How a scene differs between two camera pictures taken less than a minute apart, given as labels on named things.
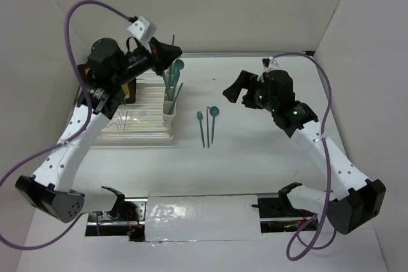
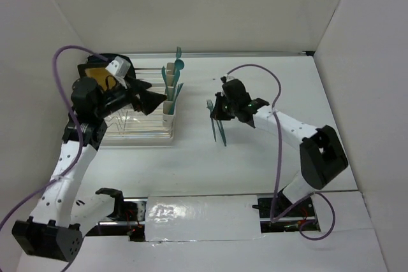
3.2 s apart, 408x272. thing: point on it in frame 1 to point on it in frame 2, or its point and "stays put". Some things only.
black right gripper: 244,80 to 217,114
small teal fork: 199,115 to 210,105
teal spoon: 213,111 to 222,131
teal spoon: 179,65 stays put
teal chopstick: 172,74 to 175,99
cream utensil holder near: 169,107 stays put
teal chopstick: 175,99 stays put
